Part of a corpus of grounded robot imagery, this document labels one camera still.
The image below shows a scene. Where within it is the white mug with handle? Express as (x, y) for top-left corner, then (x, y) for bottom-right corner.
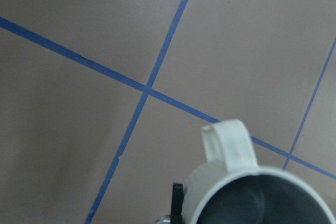
(182, 119), (335, 223)

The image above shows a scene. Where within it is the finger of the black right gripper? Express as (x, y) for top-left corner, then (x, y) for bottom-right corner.
(170, 183), (184, 224)

